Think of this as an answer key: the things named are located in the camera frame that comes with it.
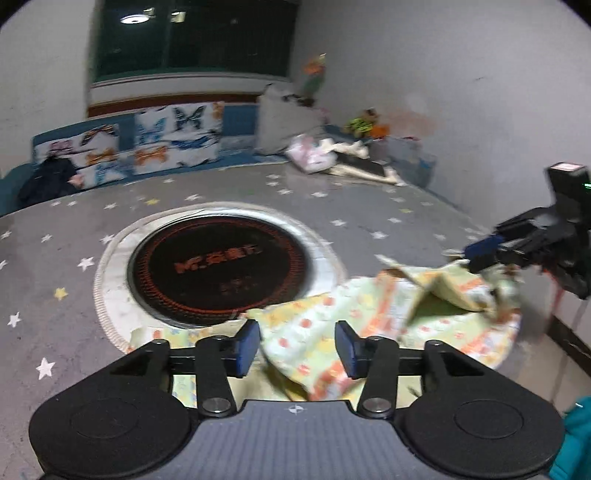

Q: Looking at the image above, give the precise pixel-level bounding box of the colourful patterned baby garment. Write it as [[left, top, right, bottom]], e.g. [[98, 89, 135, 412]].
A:
[[129, 260, 522, 402]]

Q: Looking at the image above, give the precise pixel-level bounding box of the teal sleeved forearm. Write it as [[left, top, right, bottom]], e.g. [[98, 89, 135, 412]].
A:
[[549, 396, 591, 480]]

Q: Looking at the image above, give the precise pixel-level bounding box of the black round induction cooktop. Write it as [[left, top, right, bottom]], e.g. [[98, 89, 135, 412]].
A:
[[127, 215, 311, 328]]

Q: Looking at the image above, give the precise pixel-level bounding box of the clear plastic storage box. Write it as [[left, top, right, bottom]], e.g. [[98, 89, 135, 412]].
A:
[[380, 137, 438, 189]]

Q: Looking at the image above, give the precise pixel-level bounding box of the black tablet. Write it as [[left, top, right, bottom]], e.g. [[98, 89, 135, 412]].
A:
[[337, 153, 386, 177]]

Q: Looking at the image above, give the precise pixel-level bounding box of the orange plush toy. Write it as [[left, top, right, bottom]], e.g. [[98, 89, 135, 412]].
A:
[[370, 123, 390, 140]]

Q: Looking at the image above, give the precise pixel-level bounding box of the cream folded cloth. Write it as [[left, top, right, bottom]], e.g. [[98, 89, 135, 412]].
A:
[[318, 138, 406, 186]]

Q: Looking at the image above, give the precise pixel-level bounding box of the teddy bear yellow vest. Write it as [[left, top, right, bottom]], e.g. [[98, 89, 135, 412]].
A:
[[342, 108, 379, 139]]

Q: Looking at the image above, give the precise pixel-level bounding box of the pink white plastic bag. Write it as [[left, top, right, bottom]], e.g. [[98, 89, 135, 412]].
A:
[[286, 134, 338, 174]]

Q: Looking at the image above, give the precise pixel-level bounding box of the large butterfly pillow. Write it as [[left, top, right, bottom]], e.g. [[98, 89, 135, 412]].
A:
[[134, 102, 224, 174]]

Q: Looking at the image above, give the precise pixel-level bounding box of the small butterfly pillow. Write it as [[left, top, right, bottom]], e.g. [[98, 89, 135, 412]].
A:
[[33, 124, 130, 189]]

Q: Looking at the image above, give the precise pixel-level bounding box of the grey plain pillow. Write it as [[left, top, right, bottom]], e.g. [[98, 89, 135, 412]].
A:
[[254, 93, 324, 155]]

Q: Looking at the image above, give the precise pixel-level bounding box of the black backpack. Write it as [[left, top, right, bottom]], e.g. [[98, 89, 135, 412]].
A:
[[17, 154, 84, 208]]

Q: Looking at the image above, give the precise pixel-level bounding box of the artificial flower bouquet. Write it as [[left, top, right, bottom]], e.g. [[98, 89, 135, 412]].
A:
[[301, 53, 325, 99]]

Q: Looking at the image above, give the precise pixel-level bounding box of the blue sofa bench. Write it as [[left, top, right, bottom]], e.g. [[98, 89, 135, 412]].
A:
[[0, 102, 459, 218]]

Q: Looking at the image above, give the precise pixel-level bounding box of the dark window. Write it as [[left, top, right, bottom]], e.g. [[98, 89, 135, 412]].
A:
[[94, 1, 300, 81]]

